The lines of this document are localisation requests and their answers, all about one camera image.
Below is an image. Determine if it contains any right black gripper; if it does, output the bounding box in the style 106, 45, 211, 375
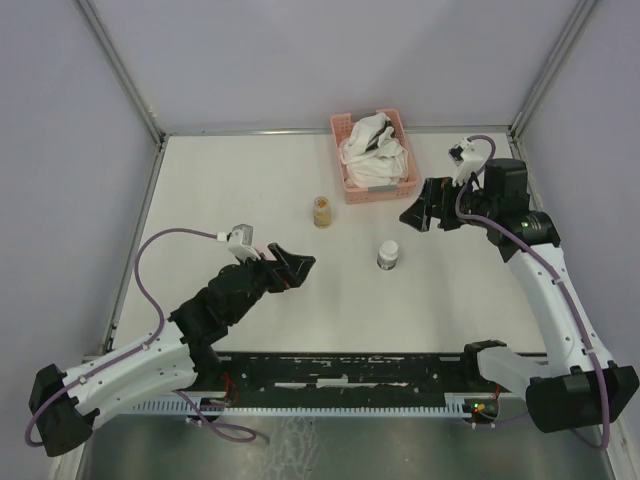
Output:
399, 174, 497, 232

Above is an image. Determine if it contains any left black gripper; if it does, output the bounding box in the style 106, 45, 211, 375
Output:
228, 242, 315, 324

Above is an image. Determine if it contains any white vitamin bottle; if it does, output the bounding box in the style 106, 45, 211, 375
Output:
377, 240, 399, 270

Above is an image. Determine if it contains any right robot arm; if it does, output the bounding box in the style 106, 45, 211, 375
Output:
399, 158, 639, 433

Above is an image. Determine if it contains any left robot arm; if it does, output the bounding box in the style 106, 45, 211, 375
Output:
25, 243, 316, 457

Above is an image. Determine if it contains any amber pill bottle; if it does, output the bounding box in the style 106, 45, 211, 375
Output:
313, 196, 332, 228

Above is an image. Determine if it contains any white cloth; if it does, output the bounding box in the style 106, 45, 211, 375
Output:
339, 112, 409, 189

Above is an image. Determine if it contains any pink plastic basket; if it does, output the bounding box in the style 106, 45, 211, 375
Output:
330, 108, 420, 204

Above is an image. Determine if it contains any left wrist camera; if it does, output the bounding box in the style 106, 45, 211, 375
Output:
227, 224, 261, 262

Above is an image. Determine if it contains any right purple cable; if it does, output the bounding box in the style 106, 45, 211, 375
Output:
455, 134, 612, 450

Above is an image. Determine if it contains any purple cable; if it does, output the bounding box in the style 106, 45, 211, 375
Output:
25, 227, 259, 447
455, 134, 612, 450

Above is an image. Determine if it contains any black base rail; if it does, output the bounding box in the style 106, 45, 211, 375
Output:
189, 352, 498, 407

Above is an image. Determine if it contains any white cable duct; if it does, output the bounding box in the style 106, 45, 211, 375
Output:
126, 395, 470, 418

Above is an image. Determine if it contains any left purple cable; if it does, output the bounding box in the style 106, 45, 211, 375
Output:
25, 227, 259, 447

